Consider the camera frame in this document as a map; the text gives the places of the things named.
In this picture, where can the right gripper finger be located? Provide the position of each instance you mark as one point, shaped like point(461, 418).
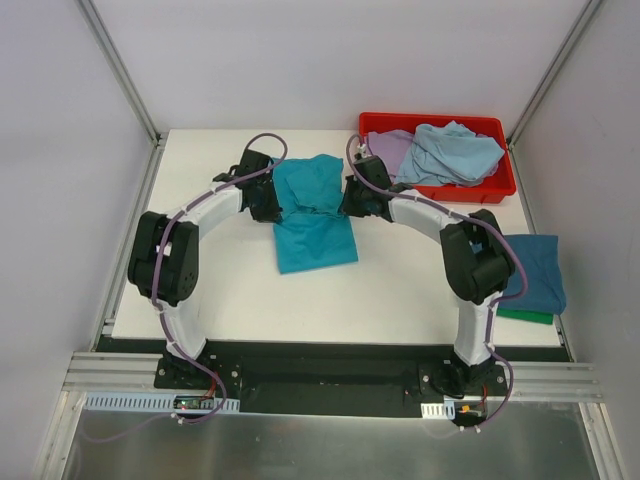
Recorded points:
point(349, 205)
point(351, 184)

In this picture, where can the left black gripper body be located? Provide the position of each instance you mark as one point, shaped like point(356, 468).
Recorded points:
point(267, 201)

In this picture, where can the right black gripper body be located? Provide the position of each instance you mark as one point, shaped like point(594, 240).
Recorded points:
point(351, 198)

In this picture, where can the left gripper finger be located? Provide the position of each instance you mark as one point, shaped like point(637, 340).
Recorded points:
point(273, 213)
point(273, 165)

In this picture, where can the teal t shirt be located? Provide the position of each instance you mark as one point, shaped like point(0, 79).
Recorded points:
point(313, 233)

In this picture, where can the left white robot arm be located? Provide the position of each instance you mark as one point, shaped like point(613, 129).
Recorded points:
point(164, 263)

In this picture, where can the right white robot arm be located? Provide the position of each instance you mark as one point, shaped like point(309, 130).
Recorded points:
point(478, 261)

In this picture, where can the lavender t shirt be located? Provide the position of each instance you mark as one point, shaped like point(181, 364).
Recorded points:
point(391, 147)

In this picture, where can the light blue t shirt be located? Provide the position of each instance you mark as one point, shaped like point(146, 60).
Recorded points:
point(449, 155)

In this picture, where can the red plastic bin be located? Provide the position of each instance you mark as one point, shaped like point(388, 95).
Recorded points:
point(492, 190)

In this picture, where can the folded dark blue shirt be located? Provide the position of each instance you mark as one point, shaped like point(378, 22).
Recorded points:
point(538, 255)

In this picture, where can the folded green shirt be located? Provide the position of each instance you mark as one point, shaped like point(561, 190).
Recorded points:
point(527, 316)

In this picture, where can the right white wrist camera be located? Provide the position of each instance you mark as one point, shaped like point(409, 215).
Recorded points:
point(361, 152)

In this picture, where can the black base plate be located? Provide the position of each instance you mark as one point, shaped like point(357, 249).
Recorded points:
point(334, 379)

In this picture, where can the left aluminium frame post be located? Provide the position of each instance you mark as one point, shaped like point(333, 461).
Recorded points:
point(106, 44)

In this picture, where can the aluminium frame post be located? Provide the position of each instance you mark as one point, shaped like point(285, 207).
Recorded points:
point(106, 44)
point(587, 15)

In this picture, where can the right white cable duct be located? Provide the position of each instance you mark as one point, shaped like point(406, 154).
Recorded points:
point(438, 411)

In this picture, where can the white cable duct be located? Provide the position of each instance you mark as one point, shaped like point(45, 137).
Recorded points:
point(158, 403)
point(438, 411)

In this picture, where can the left white cable duct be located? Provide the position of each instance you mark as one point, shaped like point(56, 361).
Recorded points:
point(158, 403)

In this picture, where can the right aluminium frame post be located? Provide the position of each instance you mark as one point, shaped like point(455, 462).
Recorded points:
point(587, 15)

